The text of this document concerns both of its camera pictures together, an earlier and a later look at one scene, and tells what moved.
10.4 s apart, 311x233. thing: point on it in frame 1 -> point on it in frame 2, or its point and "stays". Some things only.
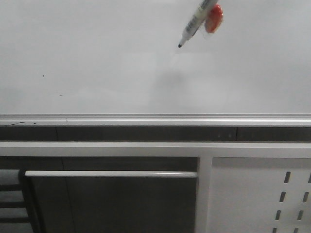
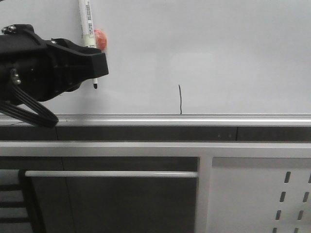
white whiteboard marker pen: [198, 18] -> [89, 39]
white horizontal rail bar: [112, 174] stays
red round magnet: [214, 19] -> [101, 40]
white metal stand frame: [205, 151] stays
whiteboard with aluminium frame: [116, 63] stays
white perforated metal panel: [259, 194] stays
